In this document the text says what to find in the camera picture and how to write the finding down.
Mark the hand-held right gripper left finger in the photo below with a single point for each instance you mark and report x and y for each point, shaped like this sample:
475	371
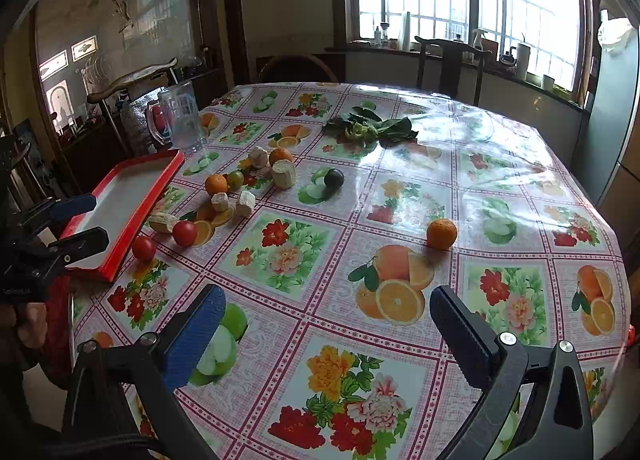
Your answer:
195	340

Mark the person's left hand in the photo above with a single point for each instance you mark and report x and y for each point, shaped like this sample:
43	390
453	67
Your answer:
32	325

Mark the large orange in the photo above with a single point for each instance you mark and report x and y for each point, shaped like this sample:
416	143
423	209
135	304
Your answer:
442	234

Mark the tall white cup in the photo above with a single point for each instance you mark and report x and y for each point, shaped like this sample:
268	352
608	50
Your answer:
522	61

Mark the beige vegetable chunk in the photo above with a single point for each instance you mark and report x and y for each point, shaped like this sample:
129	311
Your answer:
245	203
283	174
258	157
220	202

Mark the curved-rail wooden chair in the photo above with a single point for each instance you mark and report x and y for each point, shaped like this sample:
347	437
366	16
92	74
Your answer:
130	82

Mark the speckled glass jar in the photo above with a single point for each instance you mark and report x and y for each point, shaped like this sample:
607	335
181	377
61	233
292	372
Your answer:
135	119

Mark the small orange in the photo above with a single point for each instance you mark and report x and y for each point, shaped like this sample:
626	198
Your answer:
216	185

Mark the round-back wooden chair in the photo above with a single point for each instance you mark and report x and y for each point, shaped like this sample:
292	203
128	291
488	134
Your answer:
300	57

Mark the red cup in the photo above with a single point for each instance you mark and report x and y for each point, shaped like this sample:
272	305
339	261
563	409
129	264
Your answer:
159	122

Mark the red tray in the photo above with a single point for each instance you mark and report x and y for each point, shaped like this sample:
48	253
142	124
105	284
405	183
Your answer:
125	195

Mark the dark round fruit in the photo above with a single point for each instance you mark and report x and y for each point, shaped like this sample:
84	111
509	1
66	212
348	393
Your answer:
334	178

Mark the green round fruit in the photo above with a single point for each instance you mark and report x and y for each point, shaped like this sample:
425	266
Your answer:
236	180

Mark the floral fruit print tablecloth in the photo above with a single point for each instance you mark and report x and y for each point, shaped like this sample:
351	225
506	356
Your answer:
320	200

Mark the white plastic bag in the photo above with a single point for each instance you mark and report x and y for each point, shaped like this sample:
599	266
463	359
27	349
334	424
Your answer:
612	34

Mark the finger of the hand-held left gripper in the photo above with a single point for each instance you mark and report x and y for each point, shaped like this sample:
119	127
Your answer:
77	206
85	242

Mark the clear plastic pitcher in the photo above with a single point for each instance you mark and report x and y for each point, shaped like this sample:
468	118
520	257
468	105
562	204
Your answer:
185	124

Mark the greenish ribbed vegetable chunk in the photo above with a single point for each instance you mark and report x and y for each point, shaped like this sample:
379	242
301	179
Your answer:
162	223

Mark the dark wooden chair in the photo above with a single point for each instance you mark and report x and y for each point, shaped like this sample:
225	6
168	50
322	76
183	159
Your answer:
450	74

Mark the glass-fronted wooden cabinet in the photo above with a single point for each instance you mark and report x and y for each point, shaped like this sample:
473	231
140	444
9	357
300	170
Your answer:
100	14

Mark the dark kettle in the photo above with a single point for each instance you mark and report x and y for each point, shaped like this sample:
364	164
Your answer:
507	62

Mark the grey refrigerator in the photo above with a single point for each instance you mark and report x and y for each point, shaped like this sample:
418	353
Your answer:
610	104

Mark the spray bottle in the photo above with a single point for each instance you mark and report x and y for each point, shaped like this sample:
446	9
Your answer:
477	39

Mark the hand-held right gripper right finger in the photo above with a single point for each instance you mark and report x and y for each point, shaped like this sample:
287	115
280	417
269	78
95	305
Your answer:
457	335

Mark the green bok choy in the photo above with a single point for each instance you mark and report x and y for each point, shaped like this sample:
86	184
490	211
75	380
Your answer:
365	132

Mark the red tomato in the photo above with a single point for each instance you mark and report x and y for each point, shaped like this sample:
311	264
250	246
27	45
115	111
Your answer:
144	248
184	233

